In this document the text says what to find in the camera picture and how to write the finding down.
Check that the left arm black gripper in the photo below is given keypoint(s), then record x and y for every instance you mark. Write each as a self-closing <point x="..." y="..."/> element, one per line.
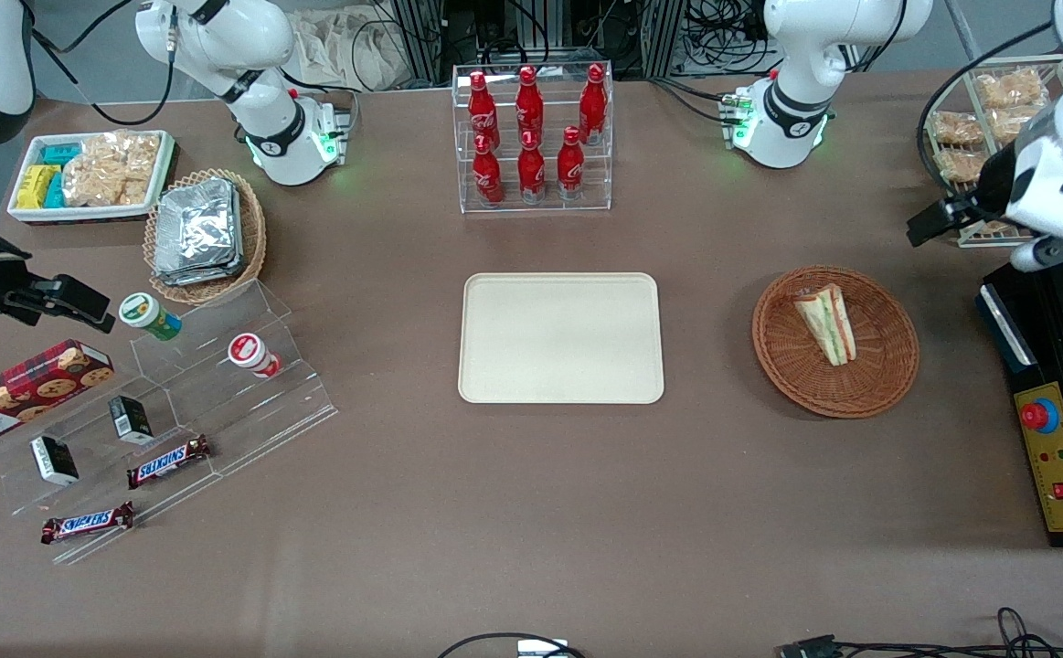
<point x="990" y="191"/>

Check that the triangle sandwich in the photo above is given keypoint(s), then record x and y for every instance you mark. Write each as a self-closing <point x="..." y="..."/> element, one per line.
<point x="825" y="324"/>

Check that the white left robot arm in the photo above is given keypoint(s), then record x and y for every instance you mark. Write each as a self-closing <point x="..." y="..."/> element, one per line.
<point x="787" y="82"/>

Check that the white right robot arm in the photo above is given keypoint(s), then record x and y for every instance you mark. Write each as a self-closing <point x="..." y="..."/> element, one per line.
<point x="266" y="119"/>

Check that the white rectangular snack tray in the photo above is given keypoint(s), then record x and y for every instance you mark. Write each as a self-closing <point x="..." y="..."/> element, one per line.
<point x="92" y="213"/>

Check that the round brown wicker basket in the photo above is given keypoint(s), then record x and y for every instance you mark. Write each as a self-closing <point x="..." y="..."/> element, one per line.
<point x="878" y="366"/>

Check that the oval light wicker basket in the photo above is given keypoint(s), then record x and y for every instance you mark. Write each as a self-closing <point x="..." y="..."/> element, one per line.
<point x="252" y="238"/>

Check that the beige plastic tray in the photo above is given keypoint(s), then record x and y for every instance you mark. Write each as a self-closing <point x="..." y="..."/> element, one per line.
<point x="549" y="338"/>

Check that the bagged fried snack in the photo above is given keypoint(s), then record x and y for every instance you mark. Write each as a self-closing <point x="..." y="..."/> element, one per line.
<point x="1011" y="124"/>
<point x="956" y="165"/>
<point x="1011" y="90"/>
<point x="958" y="128"/>
<point x="993" y="228"/>

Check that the green lidded cup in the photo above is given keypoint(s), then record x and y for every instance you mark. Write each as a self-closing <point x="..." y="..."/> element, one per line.
<point x="143" y="311"/>

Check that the red tartan cookie box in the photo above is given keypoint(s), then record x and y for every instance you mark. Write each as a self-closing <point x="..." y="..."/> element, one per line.
<point x="28" y="388"/>

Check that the teal snack pack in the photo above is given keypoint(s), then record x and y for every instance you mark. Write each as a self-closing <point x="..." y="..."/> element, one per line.
<point x="56" y="192"/>
<point x="60" y="153"/>

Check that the yellow snack pack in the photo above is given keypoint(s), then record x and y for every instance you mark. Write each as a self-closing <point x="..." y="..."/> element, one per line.
<point x="35" y="187"/>

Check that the black machine housing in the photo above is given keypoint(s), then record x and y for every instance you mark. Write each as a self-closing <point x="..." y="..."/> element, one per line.
<point x="1006" y="338"/>

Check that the small black box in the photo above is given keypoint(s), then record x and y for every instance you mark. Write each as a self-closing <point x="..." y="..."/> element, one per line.
<point x="54" y="460"/>
<point x="131" y="419"/>

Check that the clear bag of crackers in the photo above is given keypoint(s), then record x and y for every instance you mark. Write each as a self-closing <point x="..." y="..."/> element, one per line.
<point x="111" y="169"/>

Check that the silver foil packet stack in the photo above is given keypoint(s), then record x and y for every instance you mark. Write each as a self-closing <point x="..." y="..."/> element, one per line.
<point x="197" y="228"/>

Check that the grey metal pole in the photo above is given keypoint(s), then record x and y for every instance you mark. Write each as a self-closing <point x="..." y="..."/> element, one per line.
<point x="961" y="27"/>

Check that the red lidded cup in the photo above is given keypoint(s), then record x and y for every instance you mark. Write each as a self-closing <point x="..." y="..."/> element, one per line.
<point x="246" y="350"/>

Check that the Snickers chocolate bar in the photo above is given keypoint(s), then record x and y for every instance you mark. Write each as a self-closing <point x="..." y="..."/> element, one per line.
<point x="168" y="461"/>
<point x="88" y="523"/>

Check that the clear acrylic stepped display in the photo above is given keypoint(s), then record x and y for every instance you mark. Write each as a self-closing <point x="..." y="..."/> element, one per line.
<point x="220" y="429"/>

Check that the red emergency stop button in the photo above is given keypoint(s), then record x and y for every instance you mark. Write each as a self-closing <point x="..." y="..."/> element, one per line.
<point x="1036" y="416"/>

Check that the red cola bottle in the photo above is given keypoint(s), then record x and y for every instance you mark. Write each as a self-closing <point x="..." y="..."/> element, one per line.
<point x="529" y="105"/>
<point x="532" y="169"/>
<point x="593" y="105"/>
<point x="483" y="110"/>
<point x="571" y="164"/>
<point x="487" y="174"/>

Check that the beige cloth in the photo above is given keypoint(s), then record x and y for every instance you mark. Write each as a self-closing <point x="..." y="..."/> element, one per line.
<point x="348" y="46"/>

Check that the clear acrylic bottle rack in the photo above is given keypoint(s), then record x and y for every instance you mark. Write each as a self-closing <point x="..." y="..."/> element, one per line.
<point x="538" y="206"/>

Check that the small white device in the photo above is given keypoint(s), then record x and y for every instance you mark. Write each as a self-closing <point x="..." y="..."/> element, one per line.
<point x="542" y="649"/>

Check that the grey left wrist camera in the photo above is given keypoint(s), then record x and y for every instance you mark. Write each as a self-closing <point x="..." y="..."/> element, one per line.
<point x="1032" y="254"/>

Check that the aluminium frame post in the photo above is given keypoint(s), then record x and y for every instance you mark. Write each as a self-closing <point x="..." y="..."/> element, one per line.
<point x="421" y="37"/>
<point x="664" y="37"/>

